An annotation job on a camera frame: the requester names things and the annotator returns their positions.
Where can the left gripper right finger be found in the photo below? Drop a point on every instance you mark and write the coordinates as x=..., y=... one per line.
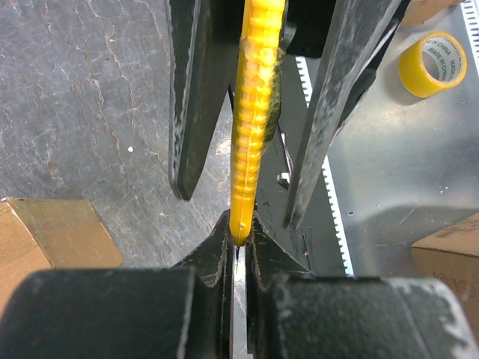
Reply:
x=292, y=313

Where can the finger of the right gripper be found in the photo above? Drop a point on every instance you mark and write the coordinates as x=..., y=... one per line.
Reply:
x=204, y=48
x=358, y=31

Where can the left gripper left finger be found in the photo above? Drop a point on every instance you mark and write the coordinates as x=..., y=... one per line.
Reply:
x=184, y=311

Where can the yellow utility knife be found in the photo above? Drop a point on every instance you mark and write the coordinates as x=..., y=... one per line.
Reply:
x=256, y=108

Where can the brown cardboard express box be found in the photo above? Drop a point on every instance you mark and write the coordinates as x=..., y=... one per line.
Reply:
x=39, y=234

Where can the cardboard piece bottom centre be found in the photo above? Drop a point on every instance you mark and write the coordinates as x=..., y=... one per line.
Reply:
x=419, y=11

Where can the yellow tape roll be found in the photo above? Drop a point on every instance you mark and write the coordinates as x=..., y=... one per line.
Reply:
x=435, y=63

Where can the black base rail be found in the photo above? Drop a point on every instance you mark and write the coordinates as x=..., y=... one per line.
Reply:
x=319, y=242

